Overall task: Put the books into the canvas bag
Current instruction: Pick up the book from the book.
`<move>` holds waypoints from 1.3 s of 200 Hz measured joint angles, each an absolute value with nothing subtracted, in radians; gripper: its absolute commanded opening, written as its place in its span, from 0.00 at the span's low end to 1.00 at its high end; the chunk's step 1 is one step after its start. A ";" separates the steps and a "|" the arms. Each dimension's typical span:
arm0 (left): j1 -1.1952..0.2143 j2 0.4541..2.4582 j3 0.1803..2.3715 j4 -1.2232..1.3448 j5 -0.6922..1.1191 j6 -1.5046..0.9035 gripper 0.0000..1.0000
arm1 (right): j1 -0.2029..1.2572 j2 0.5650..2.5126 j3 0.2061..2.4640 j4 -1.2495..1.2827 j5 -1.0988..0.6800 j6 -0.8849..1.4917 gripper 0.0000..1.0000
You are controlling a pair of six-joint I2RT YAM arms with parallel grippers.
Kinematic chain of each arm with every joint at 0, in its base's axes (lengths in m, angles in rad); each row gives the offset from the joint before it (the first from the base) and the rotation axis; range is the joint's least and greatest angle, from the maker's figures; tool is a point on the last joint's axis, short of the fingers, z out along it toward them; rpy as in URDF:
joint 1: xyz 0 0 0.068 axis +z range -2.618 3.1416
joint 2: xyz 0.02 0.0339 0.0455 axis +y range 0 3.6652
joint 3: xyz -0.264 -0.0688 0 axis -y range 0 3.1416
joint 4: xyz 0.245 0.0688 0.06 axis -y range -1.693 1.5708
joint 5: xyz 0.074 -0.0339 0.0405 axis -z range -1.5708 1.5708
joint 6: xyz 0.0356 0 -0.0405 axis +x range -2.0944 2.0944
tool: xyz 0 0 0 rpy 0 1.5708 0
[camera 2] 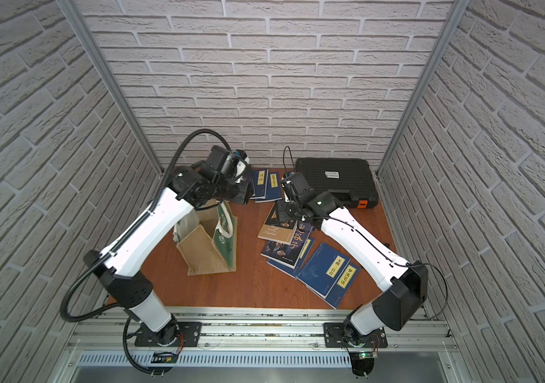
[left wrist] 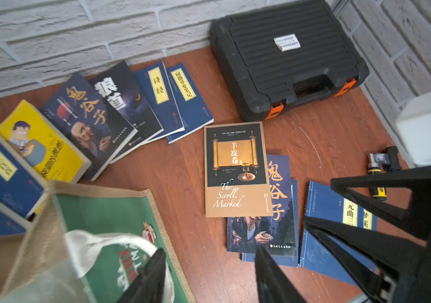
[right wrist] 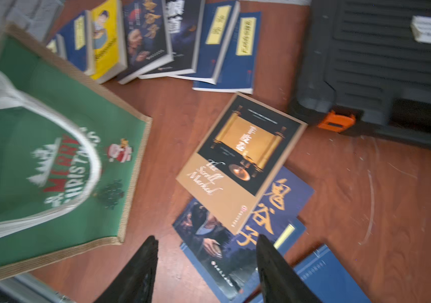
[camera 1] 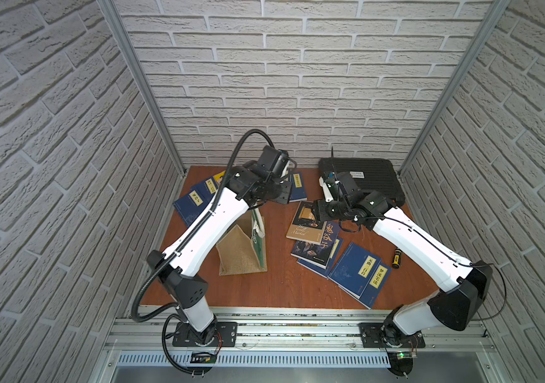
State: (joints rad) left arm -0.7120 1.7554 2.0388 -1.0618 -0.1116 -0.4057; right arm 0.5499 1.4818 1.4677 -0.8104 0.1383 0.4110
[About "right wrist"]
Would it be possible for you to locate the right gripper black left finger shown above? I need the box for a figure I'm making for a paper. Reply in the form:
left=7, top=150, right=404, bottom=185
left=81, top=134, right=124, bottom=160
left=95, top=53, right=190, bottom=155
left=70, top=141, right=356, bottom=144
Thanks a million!
left=96, top=236, right=159, bottom=302

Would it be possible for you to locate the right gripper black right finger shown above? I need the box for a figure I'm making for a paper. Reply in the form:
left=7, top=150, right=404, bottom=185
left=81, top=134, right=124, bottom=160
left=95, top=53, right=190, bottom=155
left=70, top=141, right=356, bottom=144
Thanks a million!
left=256, top=235, right=320, bottom=302

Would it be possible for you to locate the dark blue old man book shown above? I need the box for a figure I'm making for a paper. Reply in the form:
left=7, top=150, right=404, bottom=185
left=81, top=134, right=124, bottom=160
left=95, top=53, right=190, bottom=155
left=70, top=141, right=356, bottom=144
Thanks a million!
left=173, top=167, right=314, bottom=302

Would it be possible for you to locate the brown scroll cover book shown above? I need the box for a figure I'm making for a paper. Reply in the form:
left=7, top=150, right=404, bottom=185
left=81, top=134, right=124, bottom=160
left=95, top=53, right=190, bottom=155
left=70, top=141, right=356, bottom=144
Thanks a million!
left=176, top=93, right=308, bottom=235

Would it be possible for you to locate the blue book yellow label rightmost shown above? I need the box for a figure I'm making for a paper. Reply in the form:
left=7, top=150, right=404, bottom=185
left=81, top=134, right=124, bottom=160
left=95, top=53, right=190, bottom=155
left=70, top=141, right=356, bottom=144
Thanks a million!
left=193, top=11, right=262, bottom=95

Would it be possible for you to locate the blue book yellow label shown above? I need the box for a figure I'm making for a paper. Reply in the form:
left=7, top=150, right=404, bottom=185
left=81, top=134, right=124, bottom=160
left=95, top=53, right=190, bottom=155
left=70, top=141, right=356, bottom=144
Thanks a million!
left=175, top=1, right=240, bottom=85
left=193, top=11, right=262, bottom=95

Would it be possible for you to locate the black plastic tool case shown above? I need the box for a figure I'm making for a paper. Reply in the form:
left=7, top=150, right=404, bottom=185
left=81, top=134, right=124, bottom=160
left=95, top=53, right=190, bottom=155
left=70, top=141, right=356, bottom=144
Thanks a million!
left=289, top=1, right=431, bottom=150

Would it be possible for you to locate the yellow cartoon cover book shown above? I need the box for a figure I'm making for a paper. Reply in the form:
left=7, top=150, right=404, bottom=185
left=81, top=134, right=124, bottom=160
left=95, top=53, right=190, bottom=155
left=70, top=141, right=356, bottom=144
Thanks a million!
left=91, top=0, right=128, bottom=84

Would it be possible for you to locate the dark portrait book gold title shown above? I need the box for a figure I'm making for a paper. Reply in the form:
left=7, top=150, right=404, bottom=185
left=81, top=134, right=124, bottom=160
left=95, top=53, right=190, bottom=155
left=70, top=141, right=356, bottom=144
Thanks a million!
left=117, top=0, right=173, bottom=85

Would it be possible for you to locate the blue book beside yellow book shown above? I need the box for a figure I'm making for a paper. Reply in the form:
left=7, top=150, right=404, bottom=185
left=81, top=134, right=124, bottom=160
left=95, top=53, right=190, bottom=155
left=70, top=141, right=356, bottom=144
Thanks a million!
left=59, top=10, right=96, bottom=76

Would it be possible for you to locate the black cover book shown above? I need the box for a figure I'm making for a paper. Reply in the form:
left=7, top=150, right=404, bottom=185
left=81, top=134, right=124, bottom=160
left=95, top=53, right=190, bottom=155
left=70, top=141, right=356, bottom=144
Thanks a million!
left=139, top=0, right=205, bottom=79

